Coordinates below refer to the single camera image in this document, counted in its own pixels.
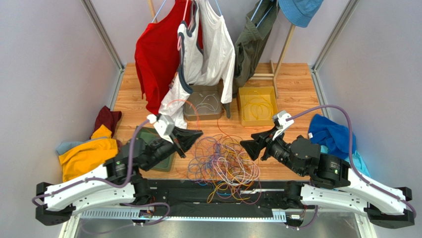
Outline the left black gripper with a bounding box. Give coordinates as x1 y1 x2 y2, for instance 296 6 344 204
142 125 204 172

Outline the yellow cable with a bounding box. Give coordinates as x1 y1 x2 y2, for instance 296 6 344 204
242 89 275 121

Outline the multicolour cable pile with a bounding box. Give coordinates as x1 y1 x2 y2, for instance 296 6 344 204
174 119 263 205

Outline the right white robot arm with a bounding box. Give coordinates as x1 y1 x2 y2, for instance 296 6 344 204
240 127 415 229

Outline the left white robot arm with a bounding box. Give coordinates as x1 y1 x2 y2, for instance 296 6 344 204
35 127 204 226

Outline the green plastic tray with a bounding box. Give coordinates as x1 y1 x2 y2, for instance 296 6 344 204
137 127 174 172

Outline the yellow plastic tray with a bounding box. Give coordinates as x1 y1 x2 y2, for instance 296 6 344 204
237 87 278 126

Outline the wooden clothes rack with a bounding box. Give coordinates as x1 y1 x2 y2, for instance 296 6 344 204
147 0 296 99

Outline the dark blue towel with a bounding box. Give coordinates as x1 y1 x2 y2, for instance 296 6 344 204
308 114 349 161

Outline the yellow cloth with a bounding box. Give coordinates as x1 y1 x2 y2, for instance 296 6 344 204
58 140 118 182

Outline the white hanging tank top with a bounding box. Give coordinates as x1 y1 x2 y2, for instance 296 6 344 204
158 0 235 129

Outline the cyan cloth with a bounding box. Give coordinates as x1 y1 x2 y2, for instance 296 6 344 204
321 145 371 178

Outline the red hanging shirt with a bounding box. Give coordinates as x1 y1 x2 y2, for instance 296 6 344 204
134 0 195 114

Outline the olive green hanging garment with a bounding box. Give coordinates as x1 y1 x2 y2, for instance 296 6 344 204
232 0 279 99

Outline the grey blue cloth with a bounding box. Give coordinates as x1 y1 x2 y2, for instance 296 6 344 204
56 141 85 156

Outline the blue bucket hat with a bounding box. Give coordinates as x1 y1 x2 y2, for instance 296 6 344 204
277 0 323 28

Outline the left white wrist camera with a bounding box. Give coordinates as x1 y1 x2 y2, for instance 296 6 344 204
147 114 175 144

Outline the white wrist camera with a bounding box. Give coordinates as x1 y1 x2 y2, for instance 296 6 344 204
147 114 175 144
272 110 294 141

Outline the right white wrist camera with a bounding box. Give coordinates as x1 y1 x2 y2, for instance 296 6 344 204
272 110 294 141

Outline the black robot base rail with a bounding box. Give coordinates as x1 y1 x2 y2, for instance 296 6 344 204
80 180 315 230

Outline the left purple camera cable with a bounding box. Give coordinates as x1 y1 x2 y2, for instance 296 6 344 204
31 119 171 234

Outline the purple camera cable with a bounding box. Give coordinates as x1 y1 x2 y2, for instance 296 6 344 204
31 119 171 234
285 104 418 230

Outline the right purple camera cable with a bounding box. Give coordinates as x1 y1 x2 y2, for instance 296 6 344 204
285 104 418 230

